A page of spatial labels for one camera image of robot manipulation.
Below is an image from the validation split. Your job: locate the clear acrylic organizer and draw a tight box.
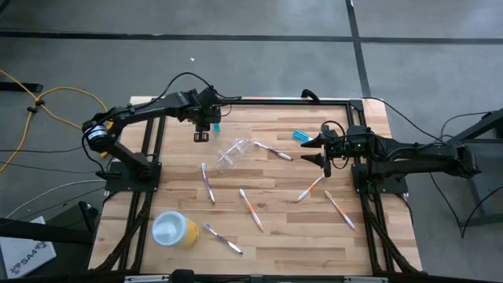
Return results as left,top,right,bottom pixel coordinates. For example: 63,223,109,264
213,131,255,174

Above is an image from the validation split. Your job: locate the orange white toothbrush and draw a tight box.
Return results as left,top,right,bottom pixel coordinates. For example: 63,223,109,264
296,174,325,203
239,188,265,233
324,189,357,231

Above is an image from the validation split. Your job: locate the thin black cable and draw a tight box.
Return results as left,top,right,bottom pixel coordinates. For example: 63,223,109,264
0,145,86,154
0,160,100,175
362,96,442,143

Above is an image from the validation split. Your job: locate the black desk frame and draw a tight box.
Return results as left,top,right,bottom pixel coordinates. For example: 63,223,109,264
0,200,99,247

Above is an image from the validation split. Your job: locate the black cable clamp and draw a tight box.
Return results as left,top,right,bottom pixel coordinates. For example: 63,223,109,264
300,88,321,104

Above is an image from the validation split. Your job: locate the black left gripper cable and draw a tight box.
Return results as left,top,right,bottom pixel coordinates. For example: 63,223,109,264
155,71,243,104

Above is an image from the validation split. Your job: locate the white cable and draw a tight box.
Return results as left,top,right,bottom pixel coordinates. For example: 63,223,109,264
4,178,108,219

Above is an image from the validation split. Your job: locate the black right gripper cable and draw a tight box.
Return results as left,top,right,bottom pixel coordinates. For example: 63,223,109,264
320,119,351,171

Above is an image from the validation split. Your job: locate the silver aluminium bracket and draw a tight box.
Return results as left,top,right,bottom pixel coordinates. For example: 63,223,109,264
344,276,388,283
124,274,170,283

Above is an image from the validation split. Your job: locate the black stand foot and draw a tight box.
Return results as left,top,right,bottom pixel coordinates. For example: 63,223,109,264
0,81,44,94

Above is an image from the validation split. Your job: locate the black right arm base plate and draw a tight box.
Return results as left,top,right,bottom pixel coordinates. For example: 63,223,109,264
351,163,409,195

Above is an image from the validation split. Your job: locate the purple white toothbrush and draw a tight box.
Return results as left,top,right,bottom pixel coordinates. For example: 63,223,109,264
203,222,244,255
253,141,294,162
200,162,217,205

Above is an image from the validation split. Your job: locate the yellow wipes canister white lid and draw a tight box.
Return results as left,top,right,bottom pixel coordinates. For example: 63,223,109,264
151,210,200,249

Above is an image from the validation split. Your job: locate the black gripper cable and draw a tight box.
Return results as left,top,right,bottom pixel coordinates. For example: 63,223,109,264
155,71,243,104
320,119,351,171

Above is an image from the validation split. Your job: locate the white printed box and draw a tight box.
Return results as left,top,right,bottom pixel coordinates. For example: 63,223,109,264
0,215,57,280

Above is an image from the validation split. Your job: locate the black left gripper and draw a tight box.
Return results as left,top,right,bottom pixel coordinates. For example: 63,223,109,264
184,86,223,143

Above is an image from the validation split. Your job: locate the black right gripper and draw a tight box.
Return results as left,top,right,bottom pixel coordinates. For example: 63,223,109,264
300,120,373,178

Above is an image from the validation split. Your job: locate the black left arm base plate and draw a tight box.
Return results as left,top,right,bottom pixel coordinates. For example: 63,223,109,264
105,160,163,193

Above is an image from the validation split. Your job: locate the black metal stand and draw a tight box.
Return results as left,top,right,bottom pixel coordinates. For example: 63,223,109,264
447,108,503,229

